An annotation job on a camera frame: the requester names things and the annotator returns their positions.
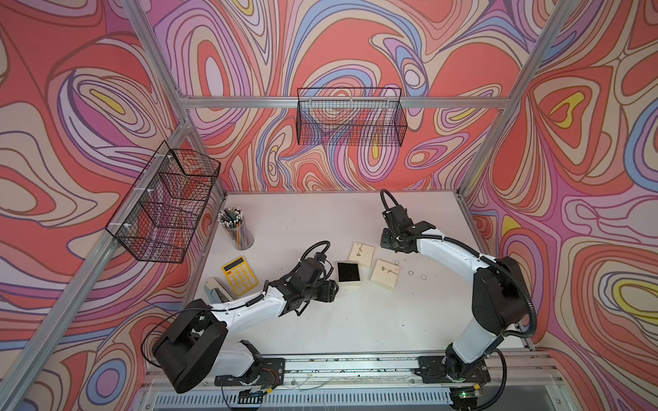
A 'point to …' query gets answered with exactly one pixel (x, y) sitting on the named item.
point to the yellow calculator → (240, 275)
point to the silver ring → (409, 272)
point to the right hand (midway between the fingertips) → (390, 247)
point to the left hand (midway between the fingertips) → (336, 289)
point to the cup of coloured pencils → (236, 228)
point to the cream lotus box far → (361, 253)
